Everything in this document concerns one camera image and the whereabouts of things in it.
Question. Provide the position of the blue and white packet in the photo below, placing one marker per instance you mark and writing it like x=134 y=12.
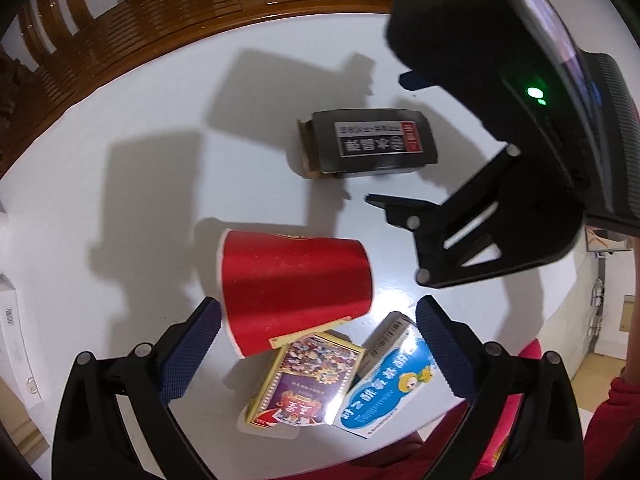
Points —
x=390 y=390

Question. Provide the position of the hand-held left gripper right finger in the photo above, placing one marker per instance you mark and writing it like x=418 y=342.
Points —
x=445 y=345

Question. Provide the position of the red paper cup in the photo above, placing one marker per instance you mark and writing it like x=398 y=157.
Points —
x=295 y=285

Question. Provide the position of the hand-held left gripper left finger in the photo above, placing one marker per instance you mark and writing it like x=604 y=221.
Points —
x=192 y=345

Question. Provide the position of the colourful playing card box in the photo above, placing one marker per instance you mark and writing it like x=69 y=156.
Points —
x=305 y=380

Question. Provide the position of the long white box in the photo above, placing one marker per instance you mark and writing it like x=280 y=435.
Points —
x=17 y=340

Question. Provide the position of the black carton box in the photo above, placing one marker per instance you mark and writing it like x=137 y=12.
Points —
x=375 y=142

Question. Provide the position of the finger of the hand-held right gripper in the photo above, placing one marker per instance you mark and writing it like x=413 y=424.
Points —
x=430 y=250
x=412 y=81

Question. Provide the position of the wooden slatted sofa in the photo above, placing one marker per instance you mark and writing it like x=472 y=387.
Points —
x=125 y=20

